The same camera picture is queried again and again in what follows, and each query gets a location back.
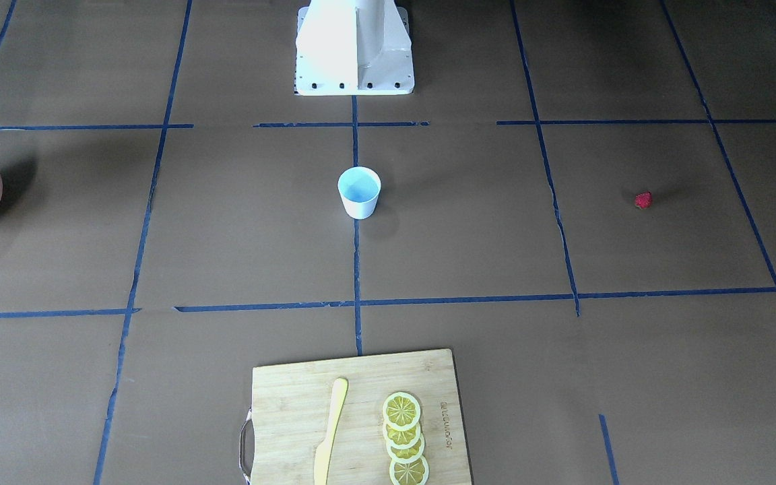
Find yellow plastic knife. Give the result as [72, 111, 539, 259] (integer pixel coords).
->
[313, 377, 348, 484]

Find bamboo cutting board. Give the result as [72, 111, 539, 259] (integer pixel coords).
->
[239, 349, 472, 484]

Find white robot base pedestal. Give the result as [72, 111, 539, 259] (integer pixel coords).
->
[294, 1, 415, 96]

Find lemon slice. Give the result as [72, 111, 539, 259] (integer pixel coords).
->
[389, 455, 429, 485]
[383, 423, 422, 449]
[385, 435, 426, 464]
[382, 392, 422, 432]

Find light blue plastic cup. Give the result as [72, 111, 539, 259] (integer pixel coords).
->
[337, 166, 382, 220]

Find lemon slice bottom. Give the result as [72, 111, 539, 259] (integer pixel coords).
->
[389, 455, 429, 485]

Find red strawberry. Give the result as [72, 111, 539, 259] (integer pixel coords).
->
[634, 191, 653, 209]

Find lemon slice top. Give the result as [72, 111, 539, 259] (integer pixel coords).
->
[382, 392, 422, 432]

